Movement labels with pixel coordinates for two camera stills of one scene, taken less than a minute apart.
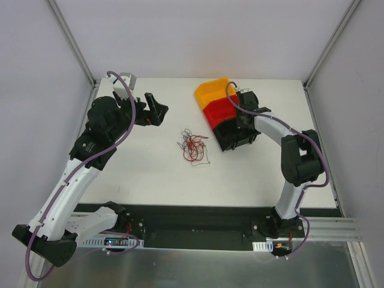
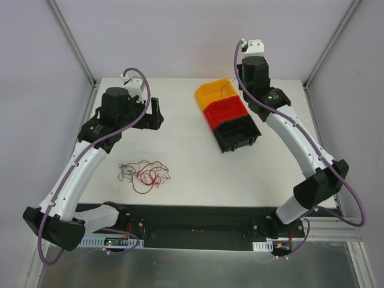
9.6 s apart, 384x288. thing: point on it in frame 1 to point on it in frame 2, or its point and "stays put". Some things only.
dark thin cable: x=194 y=148 to x=128 y=170
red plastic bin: x=218 y=110 stays put
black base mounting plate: x=209 y=228 stays put
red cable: x=194 y=148 to x=147 y=176
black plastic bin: x=229 y=135 stays put
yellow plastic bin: x=210 y=91 stays put
